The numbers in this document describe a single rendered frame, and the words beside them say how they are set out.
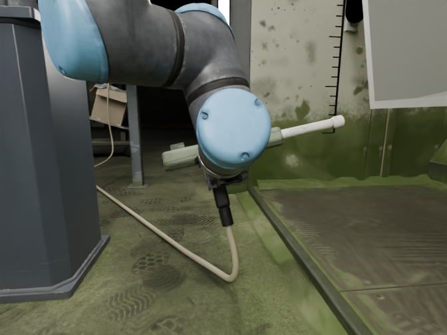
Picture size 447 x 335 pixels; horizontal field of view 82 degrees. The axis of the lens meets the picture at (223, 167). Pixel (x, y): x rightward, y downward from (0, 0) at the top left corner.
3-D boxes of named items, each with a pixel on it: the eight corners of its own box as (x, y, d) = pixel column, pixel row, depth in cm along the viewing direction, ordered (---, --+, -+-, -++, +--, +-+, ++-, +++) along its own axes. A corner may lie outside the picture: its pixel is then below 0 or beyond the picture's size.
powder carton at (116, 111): (92, 115, 303) (100, 82, 299) (130, 126, 317) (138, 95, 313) (81, 115, 253) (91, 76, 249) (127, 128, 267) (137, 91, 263)
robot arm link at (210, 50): (169, -19, 30) (199, 79, 28) (239, 8, 37) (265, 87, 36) (138, 34, 36) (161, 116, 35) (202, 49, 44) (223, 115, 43)
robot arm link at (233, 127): (261, 73, 31) (287, 151, 30) (243, 111, 43) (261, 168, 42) (184, 91, 30) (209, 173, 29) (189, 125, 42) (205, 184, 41)
